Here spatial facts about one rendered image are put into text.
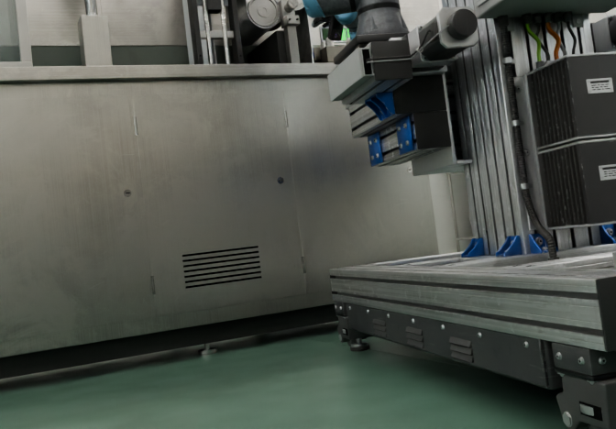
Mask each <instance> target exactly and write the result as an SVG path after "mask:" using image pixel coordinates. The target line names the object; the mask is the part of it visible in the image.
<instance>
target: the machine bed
mask: <svg viewBox="0 0 616 429"><path fill-rule="evenodd" d="M338 65H339V64H334V63H333V62H324V63H256V64H187V65H119V66H51V67H0V83H80V82H122V81H164V80H205V79H247V78H289V77H327V76H328V75H329V74H330V73H331V72H332V71H333V70H334V69H335V68H336V67H337V66H338Z"/></svg>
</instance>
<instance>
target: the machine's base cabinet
mask: <svg viewBox="0 0 616 429"><path fill-rule="evenodd" d="M433 255H437V254H436V246H435V233H434V226H433V219H432V212H431V205H430V197H429V191H428V183H427V176H426V175H420V176H413V167H412V161H408V162H405V163H403V164H401V165H392V166H383V167H374V168H371V163H370V156H369V143H368V137H355V138H353V137H352V129H351V122H350V114H349V109H348V110H346V107H345V106H344V105H342V100H341V101H333V102H331V100H330V93H329V85H328V78H327V77H289V78H247V79H205V80H164V81H122V82H39V83H0V380H1V379H7V378H12V377H17V376H23V375H28V374H34V373H39V372H44V371H50V370H55V369H65V368H70V367H76V366H81V365H86V364H92V363H97V362H103V361H107V360H113V359H119V358H128V357H133V356H139V355H145V354H150V353H155V352H160V351H166V350H172V349H176V348H182V347H192V346H197V345H202V344H204V349H200V350H199V351H198V355H200V356H204V355H211V354H214V353H216V352H217V348H216V347H210V345H209V343H213V342H219V341H224V340H229V339H235V338H240V337H245V336H255V335H261V334H267V333H271V332H277V331H282V330H288V329H293V328H298V327H304V326H309V325H319V324H324V323H330V322H335V321H338V317H337V316H336V310H335V303H334V301H333V296H332V289H331V281H330V274H329V270H330V269H337V268H344V267H351V266H357V265H364V264H371V263H379V262H385V261H393V260H399V259H412V258H419V257H427V256H433Z"/></svg>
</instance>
